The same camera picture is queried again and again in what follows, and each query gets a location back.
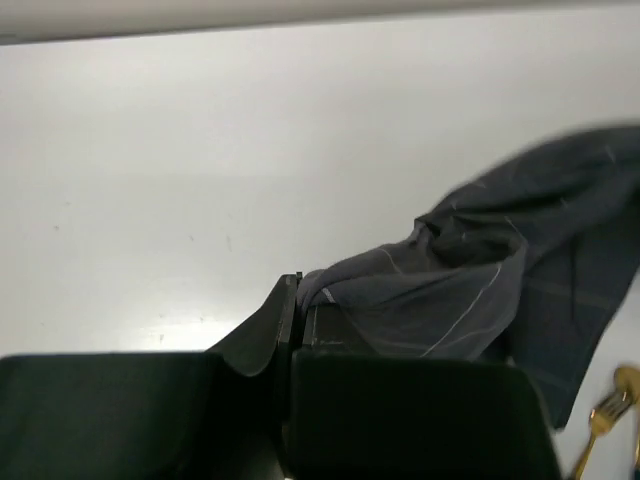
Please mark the gold fork green handle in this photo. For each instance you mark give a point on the gold fork green handle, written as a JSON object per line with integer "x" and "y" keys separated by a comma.
{"x": 603, "y": 417}

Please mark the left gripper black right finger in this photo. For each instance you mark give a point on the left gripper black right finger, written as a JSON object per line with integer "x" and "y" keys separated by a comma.
{"x": 358, "y": 415}

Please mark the gold spoon green handle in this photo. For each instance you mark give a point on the gold spoon green handle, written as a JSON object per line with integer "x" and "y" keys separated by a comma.
{"x": 627, "y": 378}

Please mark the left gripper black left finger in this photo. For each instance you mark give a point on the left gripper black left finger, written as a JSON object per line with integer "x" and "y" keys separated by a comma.
{"x": 212, "y": 414}

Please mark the dark grey checked cloth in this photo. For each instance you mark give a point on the dark grey checked cloth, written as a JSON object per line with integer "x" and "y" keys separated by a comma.
{"x": 526, "y": 263}

